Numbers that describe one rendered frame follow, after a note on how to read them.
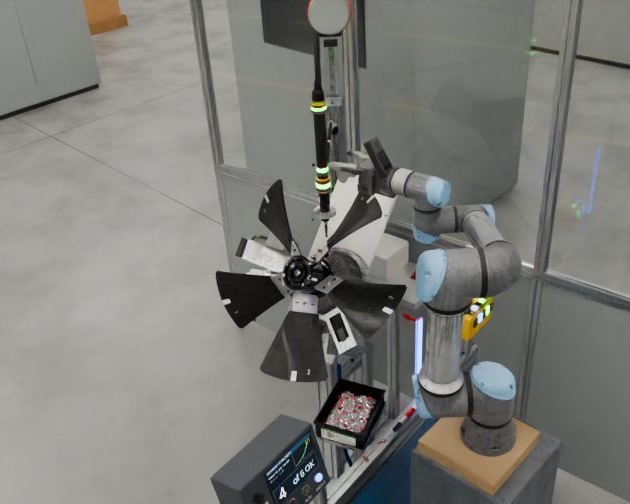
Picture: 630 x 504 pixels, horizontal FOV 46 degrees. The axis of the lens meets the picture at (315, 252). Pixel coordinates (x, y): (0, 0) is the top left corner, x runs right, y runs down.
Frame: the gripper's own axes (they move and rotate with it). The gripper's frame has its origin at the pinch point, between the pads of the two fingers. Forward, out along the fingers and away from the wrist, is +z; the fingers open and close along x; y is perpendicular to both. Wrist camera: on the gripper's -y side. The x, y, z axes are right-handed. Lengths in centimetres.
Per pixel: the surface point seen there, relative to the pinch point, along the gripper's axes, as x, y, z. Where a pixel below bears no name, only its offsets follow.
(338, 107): 48, 9, 38
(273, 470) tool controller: -73, 43, -33
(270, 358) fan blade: -24, 67, 14
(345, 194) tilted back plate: 37, 37, 27
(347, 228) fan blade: 9.8, 31.3, 5.9
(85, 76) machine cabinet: 262, 151, 535
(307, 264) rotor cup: -3.1, 40.9, 13.2
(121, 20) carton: 439, 160, 701
